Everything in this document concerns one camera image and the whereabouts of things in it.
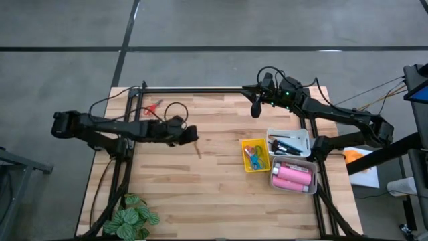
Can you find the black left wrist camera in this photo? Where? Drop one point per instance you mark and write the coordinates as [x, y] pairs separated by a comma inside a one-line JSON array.
[[190, 134]]

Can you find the white plastic basket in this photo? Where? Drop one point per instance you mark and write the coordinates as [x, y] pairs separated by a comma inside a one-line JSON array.
[[302, 134]]

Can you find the white paper sheet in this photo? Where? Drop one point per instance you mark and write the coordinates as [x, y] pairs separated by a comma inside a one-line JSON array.
[[366, 179]]

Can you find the grey plastic basket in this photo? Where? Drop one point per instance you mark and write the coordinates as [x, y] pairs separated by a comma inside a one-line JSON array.
[[311, 168]]

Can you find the monitor with blue screen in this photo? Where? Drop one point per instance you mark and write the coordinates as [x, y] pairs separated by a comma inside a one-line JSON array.
[[420, 95]]

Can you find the black metal rig frame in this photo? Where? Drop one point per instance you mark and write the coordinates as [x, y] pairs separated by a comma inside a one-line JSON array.
[[200, 90]]

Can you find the grey metal table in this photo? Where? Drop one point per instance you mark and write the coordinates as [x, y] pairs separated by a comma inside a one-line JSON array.
[[26, 162]]

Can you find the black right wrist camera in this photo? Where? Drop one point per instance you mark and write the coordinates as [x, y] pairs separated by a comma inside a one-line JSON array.
[[256, 109]]

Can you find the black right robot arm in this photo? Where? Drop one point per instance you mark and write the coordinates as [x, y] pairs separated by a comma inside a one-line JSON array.
[[334, 112]]

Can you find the white paper towel roll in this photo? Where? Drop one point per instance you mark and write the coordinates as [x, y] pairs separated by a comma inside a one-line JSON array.
[[401, 187]]

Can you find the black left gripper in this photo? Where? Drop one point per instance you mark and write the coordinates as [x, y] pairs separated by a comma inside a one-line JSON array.
[[167, 130]]

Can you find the pink paint bottle white cap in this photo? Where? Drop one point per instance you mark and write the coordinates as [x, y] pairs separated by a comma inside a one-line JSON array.
[[289, 184], [296, 175]]

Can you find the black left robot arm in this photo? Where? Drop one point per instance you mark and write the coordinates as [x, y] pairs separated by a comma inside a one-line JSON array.
[[100, 127]]

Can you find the black diagonal beam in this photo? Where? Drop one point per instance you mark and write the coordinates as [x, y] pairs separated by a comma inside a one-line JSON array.
[[368, 161]]

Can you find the thin black paint brush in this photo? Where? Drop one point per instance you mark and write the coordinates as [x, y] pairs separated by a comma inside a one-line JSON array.
[[284, 136]]

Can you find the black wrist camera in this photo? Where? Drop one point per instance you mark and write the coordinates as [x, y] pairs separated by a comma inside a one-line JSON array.
[[256, 109], [190, 134]]

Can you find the green potted plant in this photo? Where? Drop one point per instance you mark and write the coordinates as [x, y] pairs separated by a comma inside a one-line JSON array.
[[132, 217]]

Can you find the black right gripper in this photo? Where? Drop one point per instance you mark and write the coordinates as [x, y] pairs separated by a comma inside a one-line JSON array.
[[282, 93]]

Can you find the black equipment stand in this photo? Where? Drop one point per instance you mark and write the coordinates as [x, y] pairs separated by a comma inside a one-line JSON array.
[[419, 120]]

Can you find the yellow plastic basket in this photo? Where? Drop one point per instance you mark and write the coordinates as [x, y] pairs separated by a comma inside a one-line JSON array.
[[245, 167]]

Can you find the orange cloth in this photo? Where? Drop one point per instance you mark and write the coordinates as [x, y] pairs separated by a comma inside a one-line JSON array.
[[354, 156]]

